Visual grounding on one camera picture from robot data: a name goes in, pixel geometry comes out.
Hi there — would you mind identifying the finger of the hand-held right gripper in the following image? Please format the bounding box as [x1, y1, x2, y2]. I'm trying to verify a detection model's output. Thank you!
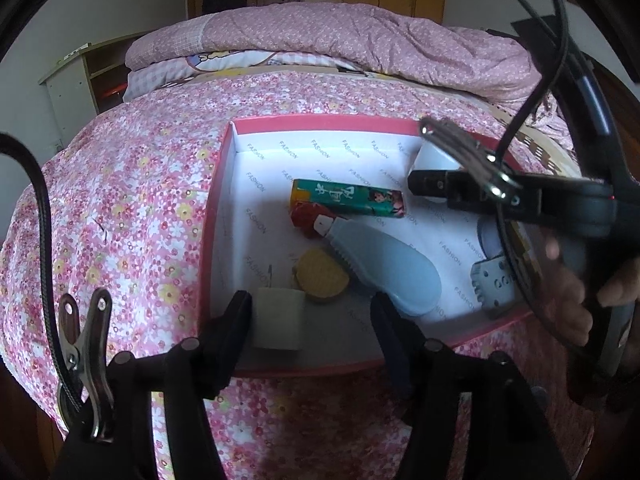
[407, 167, 546, 222]

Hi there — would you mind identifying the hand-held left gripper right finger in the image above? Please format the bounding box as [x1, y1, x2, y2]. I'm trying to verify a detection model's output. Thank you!
[370, 291, 571, 480]

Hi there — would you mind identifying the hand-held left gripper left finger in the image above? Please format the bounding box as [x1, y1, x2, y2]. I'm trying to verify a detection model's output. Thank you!
[106, 290, 253, 480]

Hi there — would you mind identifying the white rounded box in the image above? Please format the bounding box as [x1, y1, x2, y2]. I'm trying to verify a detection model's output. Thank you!
[412, 140, 468, 206]

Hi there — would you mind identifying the white rectangular block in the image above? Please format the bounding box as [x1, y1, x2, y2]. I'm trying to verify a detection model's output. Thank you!
[252, 287, 307, 352]

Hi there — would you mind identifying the grey rounded plastic piece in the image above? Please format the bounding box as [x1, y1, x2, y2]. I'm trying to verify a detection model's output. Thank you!
[476, 216, 506, 261]

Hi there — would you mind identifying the light blue comb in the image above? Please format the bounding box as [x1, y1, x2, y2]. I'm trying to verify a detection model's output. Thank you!
[320, 220, 442, 317]

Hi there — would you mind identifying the green printed packet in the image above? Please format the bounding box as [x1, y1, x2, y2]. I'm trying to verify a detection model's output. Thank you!
[290, 178, 407, 221]

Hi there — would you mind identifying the pink box with white inside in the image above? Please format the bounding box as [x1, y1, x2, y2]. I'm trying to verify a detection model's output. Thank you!
[200, 116, 538, 378]

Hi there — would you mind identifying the person's right hand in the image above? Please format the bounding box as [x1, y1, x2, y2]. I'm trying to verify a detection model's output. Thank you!
[536, 237, 640, 348]

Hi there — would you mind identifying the metal spring clip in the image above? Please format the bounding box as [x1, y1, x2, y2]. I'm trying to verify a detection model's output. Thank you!
[419, 116, 523, 201]
[56, 287, 117, 443]

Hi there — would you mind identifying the round yellow biscuit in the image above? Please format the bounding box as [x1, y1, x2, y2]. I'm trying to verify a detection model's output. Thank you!
[295, 247, 350, 305]

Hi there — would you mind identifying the small red and white toy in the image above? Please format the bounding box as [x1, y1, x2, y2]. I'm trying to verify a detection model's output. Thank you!
[291, 202, 337, 240]

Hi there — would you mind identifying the pink quilt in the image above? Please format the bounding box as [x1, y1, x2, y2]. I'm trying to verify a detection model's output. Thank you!
[124, 2, 571, 126]

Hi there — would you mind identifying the pink floral blanket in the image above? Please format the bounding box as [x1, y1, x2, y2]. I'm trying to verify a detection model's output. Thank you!
[0, 67, 596, 480]

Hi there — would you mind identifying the white bedside cabinet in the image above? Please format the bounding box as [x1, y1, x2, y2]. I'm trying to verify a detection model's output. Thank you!
[39, 35, 151, 146]

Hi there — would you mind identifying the black curved strap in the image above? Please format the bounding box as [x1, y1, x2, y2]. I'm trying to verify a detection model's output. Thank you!
[511, 15, 638, 201]

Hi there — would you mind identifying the black cable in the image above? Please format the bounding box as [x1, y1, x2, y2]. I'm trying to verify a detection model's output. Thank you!
[0, 132, 86, 411]
[492, 0, 621, 376]

